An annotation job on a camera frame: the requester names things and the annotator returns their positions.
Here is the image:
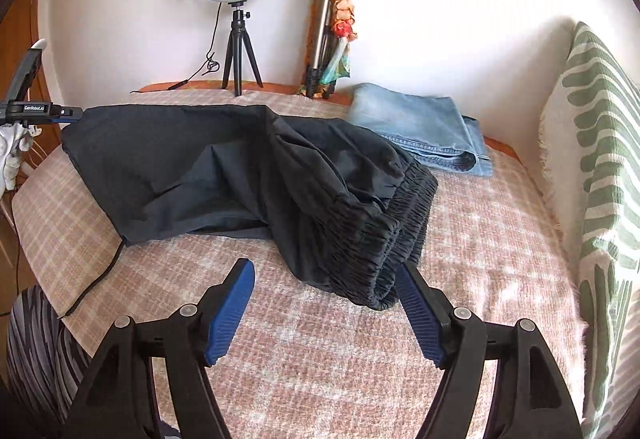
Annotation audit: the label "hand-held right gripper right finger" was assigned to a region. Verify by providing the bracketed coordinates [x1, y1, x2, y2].
[394, 260, 585, 439]

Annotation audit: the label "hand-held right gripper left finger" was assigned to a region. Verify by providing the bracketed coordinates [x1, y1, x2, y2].
[61, 258, 256, 439]

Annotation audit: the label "black pants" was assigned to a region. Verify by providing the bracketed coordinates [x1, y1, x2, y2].
[60, 103, 440, 312]

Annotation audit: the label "person's left hand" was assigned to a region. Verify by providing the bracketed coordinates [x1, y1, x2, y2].
[0, 123, 40, 192]

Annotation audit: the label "pink plaid blanket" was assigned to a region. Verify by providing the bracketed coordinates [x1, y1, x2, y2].
[12, 88, 589, 439]

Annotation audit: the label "black tripod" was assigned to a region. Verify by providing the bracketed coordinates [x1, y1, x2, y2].
[221, 2, 265, 98]

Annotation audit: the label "folded light blue jeans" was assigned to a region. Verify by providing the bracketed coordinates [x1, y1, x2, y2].
[346, 82, 494, 178]

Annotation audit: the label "person's striped clothing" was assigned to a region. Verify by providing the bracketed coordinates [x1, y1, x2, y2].
[4, 284, 103, 427]

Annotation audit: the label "green leaf patterned cushion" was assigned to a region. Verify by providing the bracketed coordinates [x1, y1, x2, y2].
[539, 21, 640, 426]

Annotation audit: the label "silver tripod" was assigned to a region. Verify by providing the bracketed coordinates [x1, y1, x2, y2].
[304, 0, 337, 100]

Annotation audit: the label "black cord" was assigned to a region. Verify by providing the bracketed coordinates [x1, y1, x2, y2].
[57, 240, 127, 320]

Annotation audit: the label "black ring light cable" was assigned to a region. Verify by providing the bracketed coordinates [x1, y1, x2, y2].
[169, 2, 223, 91]

